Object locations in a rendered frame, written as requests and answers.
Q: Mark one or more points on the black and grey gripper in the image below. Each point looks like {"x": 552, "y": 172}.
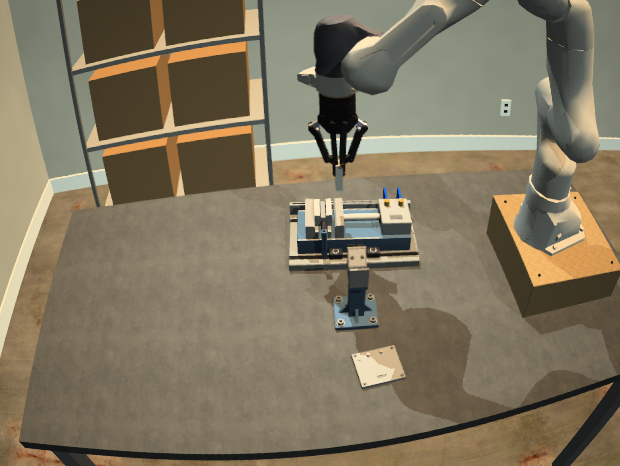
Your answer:
{"x": 338, "y": 107}

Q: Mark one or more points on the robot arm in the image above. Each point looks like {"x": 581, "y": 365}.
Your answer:
{"x": 371, "y": 67}

